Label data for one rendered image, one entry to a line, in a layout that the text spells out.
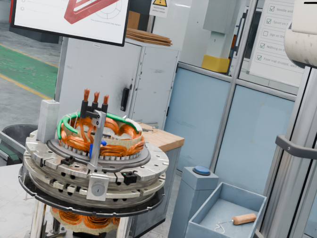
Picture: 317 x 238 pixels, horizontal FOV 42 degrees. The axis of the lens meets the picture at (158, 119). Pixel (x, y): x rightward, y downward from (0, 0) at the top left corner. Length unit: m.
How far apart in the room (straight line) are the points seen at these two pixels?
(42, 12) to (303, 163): 1.32
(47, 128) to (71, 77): 2.85
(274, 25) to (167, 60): 0.88
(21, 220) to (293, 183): 0.74
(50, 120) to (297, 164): 0.58
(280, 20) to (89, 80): 1.61
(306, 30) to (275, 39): 2.13
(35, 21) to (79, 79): 1.79
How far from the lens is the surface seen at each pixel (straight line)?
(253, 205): 0.98
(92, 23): 1.96
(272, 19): 3.16
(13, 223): 1.23
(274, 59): 3.12
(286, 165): 1.05
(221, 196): 0.99
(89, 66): 3.55
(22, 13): 1.92
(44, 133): 0.91
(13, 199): 1.35
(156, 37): 3.31
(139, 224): 1.21
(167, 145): 1.16
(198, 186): 1.07
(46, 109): 0.89
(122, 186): 0.83
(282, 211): 1.07
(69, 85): 3.77
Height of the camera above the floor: 1.40
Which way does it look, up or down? 14 degrees down
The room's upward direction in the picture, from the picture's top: 12 degrees clockwise
